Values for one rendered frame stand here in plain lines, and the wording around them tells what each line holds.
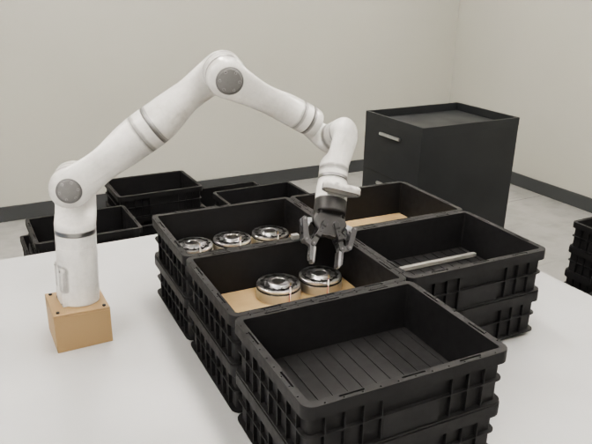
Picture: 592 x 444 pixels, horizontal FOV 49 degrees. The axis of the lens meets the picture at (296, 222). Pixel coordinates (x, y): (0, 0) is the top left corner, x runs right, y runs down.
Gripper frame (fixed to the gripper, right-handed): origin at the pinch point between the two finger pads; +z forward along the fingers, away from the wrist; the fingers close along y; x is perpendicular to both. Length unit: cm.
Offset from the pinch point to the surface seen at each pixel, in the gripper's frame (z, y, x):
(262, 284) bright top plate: 6.1, 11.3, -8.7
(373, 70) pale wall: -247, -132, -285
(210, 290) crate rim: 12.6, 25.7, 5.4
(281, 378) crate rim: 30.2, 17.6, 32.7
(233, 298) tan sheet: 10.0, 17.3, -11.4
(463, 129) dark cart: -105, -101, -103
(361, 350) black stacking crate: 20.9, -4.5, 13.4
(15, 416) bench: 41, 57, -12
